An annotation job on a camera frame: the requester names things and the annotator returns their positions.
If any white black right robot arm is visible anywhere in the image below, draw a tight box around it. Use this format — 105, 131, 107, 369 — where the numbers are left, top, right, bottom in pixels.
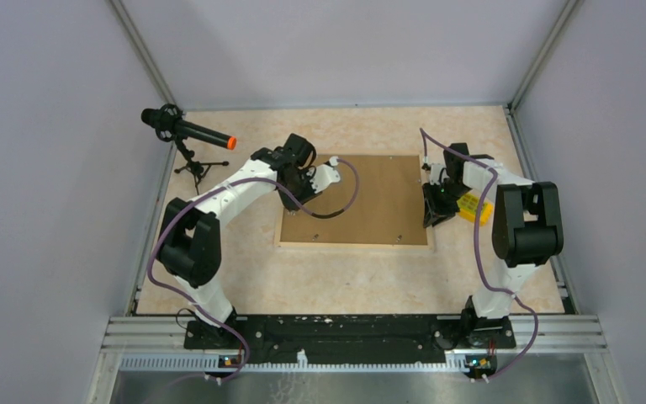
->
421, 143, 564, 348

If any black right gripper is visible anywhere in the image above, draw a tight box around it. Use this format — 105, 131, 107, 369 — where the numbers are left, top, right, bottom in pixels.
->
421, 179, 472, 228

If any black microphone orange tip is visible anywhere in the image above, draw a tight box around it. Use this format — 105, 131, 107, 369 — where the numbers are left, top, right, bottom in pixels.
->
140, 106, 237, 150

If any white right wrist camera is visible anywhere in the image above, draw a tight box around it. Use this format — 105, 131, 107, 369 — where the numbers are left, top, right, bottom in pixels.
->
421, 157, 446, 185

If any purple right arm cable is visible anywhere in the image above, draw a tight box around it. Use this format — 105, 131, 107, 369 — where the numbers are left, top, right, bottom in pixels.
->
418, 128, 540, 384

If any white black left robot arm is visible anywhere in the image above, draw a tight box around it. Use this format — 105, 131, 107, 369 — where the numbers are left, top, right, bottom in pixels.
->
156, 134, 341, 348

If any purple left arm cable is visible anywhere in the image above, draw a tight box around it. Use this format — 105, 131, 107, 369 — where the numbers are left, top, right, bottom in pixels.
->
146, 157, 361, 385

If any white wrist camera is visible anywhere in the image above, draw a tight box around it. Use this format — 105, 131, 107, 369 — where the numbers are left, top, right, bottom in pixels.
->
421, 157, 446, 185
307, 156, 341, 194

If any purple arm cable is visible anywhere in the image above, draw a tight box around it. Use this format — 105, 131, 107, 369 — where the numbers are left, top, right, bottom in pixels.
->
418, 128, 540, 384
146, 157, 361, 385

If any aluminium front rail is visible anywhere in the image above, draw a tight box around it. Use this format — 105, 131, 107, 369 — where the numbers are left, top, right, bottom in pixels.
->
87, 314, 625, 403

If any black tripod microphone stand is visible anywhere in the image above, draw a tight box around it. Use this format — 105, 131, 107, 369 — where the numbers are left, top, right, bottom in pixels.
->
173, 140, 230, 194

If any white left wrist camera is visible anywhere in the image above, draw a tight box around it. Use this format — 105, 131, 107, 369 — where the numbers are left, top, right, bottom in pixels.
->
307, 156, 341, 194

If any white wooden picture frame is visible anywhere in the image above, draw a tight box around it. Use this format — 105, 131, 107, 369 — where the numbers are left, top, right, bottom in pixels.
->
274, 151, 435, 253

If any yellow green toy window block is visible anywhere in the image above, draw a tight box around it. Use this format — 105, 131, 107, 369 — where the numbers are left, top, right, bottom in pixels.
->
457, 194, 494, 226

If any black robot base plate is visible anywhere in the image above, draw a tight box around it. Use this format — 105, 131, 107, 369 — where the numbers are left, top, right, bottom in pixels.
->
183, 312, 516, 365

